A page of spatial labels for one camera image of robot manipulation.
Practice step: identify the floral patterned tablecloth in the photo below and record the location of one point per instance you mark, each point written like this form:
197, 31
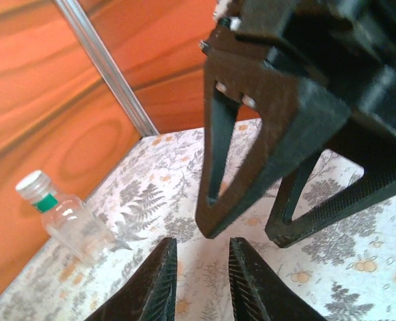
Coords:
352, 284

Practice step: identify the white bottle cap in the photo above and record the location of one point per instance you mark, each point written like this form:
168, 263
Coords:
32, 184

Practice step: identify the small clear bottle green band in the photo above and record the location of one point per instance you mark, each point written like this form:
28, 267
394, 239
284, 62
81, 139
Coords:
74, 227

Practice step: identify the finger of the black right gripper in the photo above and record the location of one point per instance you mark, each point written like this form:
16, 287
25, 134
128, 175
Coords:
352, 200
271, 133

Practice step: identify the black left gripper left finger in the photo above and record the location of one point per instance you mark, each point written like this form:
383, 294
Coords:
154, 287

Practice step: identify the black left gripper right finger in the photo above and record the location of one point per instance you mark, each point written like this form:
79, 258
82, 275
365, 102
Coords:
255, 291

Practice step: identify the aluminium frame post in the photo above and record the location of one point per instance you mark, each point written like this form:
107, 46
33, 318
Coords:
101, 63

